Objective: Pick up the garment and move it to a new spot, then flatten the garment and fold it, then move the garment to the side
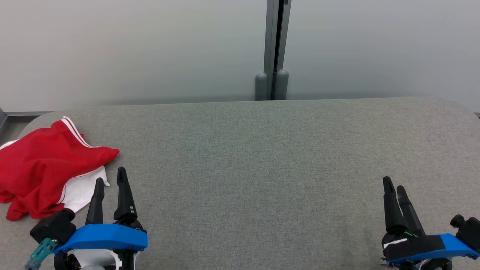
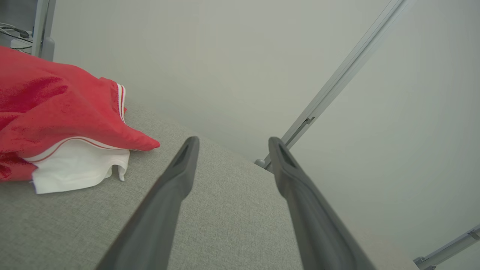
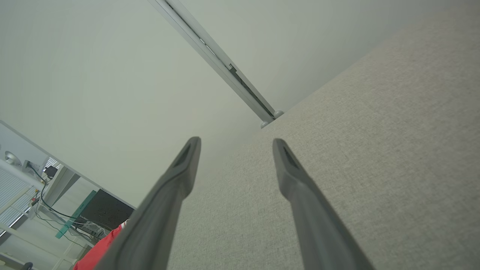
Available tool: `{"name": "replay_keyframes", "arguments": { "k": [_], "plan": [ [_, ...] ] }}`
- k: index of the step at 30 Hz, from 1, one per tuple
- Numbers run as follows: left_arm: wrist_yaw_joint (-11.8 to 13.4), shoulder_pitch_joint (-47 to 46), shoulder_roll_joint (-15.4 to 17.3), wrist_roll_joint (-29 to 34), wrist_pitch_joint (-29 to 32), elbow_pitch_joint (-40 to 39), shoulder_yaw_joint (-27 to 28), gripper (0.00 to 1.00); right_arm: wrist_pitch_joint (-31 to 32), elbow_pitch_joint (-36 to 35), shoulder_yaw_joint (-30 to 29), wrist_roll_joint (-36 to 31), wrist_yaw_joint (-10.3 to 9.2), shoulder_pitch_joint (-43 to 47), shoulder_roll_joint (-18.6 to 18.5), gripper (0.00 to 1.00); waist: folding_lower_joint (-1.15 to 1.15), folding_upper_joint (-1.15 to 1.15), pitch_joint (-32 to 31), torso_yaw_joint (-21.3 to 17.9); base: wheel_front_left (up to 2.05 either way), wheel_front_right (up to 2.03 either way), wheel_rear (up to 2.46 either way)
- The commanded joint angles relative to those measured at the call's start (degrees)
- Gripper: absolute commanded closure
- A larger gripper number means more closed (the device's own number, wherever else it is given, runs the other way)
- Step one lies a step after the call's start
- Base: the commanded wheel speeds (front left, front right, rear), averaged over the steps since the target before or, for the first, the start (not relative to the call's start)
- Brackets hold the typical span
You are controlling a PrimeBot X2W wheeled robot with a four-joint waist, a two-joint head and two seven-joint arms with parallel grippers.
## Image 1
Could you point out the grey cylindrical post cap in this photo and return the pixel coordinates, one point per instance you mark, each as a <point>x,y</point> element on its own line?
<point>261,88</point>
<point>282,86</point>

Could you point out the grey metal partition post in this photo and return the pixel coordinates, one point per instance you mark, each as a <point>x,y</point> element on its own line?
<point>270,37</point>

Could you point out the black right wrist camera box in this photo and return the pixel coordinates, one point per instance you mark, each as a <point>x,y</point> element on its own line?
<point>470,230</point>

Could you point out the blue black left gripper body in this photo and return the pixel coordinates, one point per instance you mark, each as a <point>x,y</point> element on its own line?
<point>108,238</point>

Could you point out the teal left camera connector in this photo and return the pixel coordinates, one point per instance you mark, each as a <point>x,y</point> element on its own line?
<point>42,253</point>

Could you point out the red Bulls basketball jersey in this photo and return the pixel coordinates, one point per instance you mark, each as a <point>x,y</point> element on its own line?
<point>56,150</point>

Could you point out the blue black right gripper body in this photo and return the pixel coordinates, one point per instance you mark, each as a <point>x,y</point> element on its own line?
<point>423,249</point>

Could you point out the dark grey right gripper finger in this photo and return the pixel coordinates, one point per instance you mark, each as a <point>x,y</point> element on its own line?
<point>393,213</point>
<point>412,221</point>

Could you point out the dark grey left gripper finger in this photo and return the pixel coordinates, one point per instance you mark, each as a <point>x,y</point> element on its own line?
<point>124,202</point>
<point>95,206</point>

